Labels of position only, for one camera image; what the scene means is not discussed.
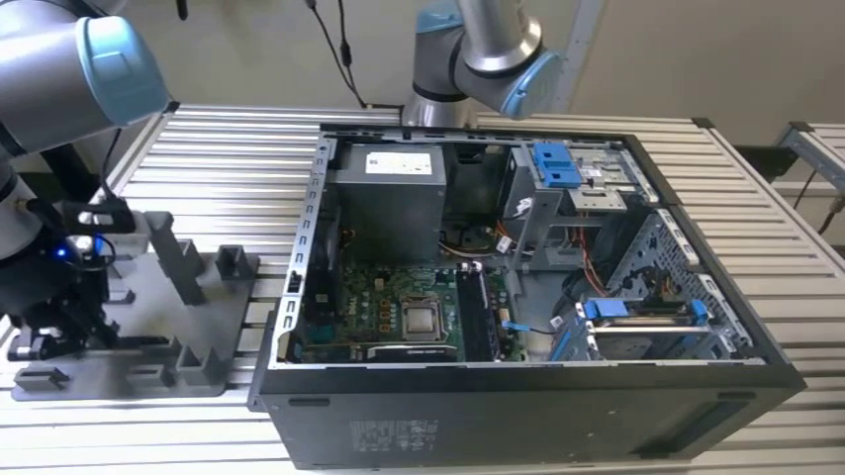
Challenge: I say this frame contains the grey plastic parts rack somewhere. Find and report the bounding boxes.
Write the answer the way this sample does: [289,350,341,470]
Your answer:
[11,211,263,402]

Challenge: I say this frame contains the green motherboard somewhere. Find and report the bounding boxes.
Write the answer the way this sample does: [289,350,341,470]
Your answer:
[290,261,530,365]

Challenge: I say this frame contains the grey power supply unit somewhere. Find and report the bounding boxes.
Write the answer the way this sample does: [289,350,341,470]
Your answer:
[326,143,450,263]

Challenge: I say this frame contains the black graphics card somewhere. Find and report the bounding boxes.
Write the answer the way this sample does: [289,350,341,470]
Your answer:
[349,343,463,365]

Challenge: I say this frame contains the silver CPU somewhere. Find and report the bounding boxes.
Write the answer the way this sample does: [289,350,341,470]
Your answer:
[403,306,442,340]

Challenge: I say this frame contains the black round fan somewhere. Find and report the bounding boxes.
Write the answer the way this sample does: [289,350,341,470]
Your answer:
[441,220,504,256]

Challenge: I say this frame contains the black open PC case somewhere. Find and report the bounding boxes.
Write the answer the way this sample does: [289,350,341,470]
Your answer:
[247,122,808,471]

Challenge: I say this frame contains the blue empty disk carrier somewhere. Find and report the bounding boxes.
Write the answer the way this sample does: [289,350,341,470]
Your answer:
[532,142,582,190]

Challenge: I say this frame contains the hard disk in blue carrier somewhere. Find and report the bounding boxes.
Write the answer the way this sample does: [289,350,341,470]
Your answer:
[573,296,718,362]

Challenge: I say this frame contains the silver metal drive cage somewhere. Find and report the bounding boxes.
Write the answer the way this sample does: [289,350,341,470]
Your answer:
[501,141,662,219]

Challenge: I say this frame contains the black box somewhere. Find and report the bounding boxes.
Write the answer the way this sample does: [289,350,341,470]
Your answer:
[732,145,800,184]

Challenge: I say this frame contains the metal slat side table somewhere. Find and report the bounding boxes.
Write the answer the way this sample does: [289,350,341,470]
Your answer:
[772,121,845,199]

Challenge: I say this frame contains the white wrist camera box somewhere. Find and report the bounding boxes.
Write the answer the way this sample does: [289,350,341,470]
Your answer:
[62,197,151,258]

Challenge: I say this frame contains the thick black camera cable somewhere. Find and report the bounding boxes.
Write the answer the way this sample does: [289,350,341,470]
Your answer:
[96,127,128,200]

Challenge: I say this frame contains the black cable with yellow plug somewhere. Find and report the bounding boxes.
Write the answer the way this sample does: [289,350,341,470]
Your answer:
[306,0,405,110]

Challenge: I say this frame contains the black wire with blue plug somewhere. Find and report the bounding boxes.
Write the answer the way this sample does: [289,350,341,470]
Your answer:
[501,320,569,337]

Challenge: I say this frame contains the orange wires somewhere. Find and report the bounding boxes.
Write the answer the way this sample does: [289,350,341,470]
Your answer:
[573,225,606,298]

